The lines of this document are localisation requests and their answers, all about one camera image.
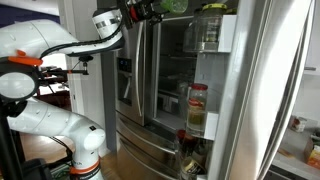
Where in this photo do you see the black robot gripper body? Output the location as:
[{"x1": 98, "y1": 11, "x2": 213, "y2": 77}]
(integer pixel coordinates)
[{"x1": 117, "y1": 0, "x2": 162, "y2": 29}]

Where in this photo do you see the green plastic bottle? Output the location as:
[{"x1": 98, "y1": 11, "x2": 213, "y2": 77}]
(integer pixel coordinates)
[{"x1": 160, "y1": 0, "x2": 188, "y2": 14}]

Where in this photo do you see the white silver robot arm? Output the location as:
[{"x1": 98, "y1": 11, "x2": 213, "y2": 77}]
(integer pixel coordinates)
[{"x1": 0, "y1": 0, "x2": 161, "y2": 180}]

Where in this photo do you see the stainless steel fridge left door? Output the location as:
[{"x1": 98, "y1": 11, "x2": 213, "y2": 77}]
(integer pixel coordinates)
[{"x1": 115, "y1": 21, "x2": 153, "y2": 126}]

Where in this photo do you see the open right fridge door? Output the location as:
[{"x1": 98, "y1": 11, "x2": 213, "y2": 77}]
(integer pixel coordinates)
[{"x1": 192, "y1": 0, "x2": 318, "y2": 180}]

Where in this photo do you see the dark soy sauce bottle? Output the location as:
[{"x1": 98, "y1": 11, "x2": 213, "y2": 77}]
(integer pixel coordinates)
[{"x1": 175, "y1": 129, "x2": 197, "y2": 165}]

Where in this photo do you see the yellow lid large jar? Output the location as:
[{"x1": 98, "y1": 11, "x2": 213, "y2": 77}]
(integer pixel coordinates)
[{"x1": 183, "y1": 3, "x2": 227, "y2": 53}]

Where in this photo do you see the water ice dispenser recess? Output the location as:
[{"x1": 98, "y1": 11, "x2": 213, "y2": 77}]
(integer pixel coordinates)
[{"x1": 117, "y1": 58, "x2": 132, "y2": 106}]

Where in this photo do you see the red lid glass jar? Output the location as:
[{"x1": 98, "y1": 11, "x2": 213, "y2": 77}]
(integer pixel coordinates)
[{"x1": 187, "y1": 83, "x2": 208, "y2": 136}]

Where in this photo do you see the gold lid small jar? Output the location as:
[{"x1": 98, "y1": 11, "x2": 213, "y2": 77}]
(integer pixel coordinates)
[{"x1": 180, "y1": 156, "x2": 205, "y2": 180}]

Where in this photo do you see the orange carton on counter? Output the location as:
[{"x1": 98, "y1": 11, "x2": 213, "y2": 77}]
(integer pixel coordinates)
[{"x1": 304, "y1": 138, "x2": 320, "y2": 169}]

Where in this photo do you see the steel freezer drawer handle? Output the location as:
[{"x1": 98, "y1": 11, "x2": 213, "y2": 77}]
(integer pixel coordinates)
[{"x1": 117, "y1": 114, "x2": 175, "y2": 154}]

